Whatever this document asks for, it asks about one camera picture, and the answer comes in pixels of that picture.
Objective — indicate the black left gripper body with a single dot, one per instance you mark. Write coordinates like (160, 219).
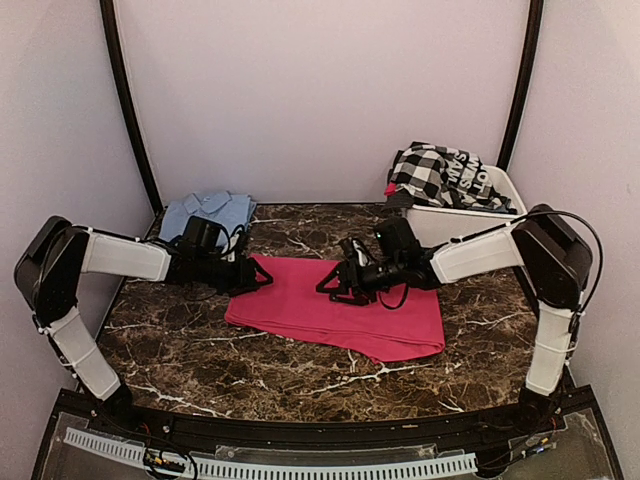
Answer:
(227, 280)

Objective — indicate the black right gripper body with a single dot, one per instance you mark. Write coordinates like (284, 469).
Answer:
(364, 285)

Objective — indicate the pink trousers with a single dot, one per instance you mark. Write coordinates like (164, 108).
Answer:
(290, 307)

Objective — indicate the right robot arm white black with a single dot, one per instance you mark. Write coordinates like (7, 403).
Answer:
(562, 269)

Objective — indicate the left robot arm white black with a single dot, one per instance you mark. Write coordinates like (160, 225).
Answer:
(49, 272)

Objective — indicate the white plastic laundry bin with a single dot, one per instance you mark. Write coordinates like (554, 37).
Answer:
(434, 226)

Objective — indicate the folded light blue shirt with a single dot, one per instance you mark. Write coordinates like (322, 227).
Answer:
(221, 207)

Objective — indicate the pink garment in bin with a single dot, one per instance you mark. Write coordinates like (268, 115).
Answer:
(390, 190)

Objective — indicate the black white checkered shirt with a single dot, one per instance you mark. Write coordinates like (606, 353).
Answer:
(417, 173)

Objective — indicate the black shirt white lettering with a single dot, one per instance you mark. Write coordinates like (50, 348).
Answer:
(466, 184)

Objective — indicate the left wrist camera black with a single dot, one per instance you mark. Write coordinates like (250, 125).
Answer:
(201, 235)

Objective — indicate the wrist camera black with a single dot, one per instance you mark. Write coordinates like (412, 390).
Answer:
(201, 235)
(396, 238)

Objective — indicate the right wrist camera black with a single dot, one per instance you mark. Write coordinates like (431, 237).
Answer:
(396, 238)

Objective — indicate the black curved front rail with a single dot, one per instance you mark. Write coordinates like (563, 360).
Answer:
(482, 429)

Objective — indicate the white slotted cable duct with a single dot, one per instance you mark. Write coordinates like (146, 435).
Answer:
(252, 463)

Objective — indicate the right black corner post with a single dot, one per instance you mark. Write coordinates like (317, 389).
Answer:
(521, 89)

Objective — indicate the black corner post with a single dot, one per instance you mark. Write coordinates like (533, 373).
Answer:
(118, 69)
(521, 89)

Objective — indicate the left black corner post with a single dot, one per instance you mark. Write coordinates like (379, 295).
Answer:
(118, 69)

